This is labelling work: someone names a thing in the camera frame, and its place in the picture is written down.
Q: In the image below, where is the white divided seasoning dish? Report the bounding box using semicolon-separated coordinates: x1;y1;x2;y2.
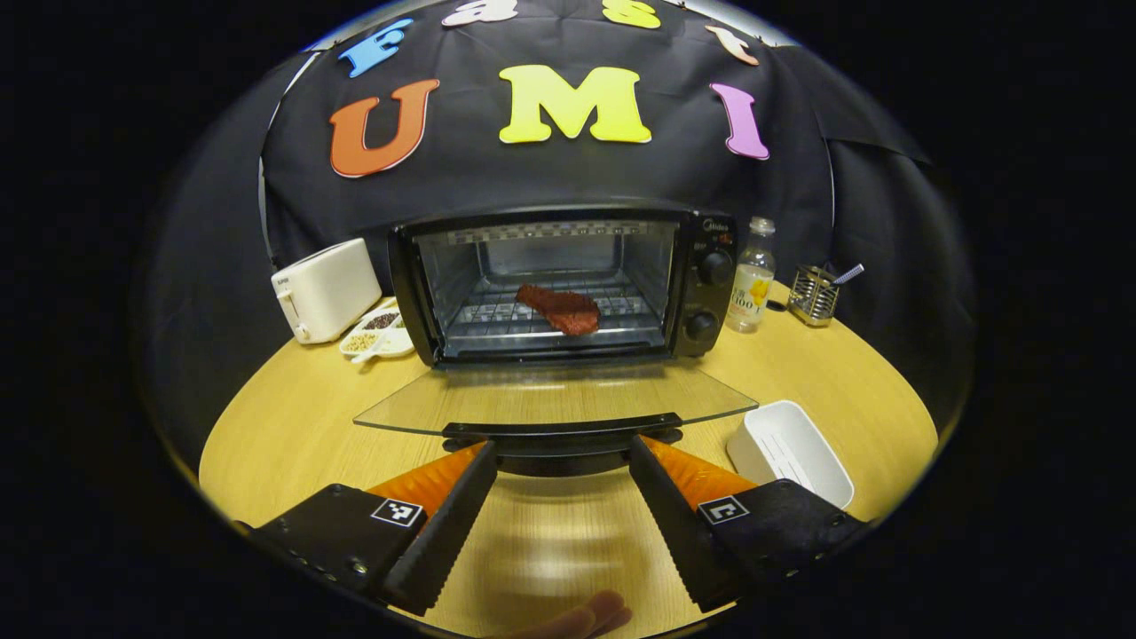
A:
339;306;415;365

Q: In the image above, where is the clear glass bottle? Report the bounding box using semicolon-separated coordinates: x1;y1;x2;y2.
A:
725;217;777;334

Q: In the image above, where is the black electric oven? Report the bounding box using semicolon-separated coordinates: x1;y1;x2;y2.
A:
353;200;760;477

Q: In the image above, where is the oven wire rack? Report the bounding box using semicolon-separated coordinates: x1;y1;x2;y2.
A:
441;275;667;356

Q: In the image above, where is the white plastic tray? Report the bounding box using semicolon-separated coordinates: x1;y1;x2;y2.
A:
726;400;855;509

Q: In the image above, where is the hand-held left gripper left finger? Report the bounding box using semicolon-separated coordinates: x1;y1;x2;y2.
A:
251;441;498;618

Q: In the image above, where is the white toaster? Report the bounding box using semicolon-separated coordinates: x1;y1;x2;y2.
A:
271;238;383;345

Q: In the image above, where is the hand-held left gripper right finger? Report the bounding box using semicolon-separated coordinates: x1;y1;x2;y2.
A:
628;435;872;613

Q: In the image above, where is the red raw meat slice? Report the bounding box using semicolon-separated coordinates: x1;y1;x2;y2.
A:
516;284;602;336

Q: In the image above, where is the black backdrop cloth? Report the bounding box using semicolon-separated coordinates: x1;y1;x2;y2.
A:
133;0;977;462

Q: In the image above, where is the metal wire utensil holder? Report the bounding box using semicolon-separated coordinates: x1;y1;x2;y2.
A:
788;265;840;327

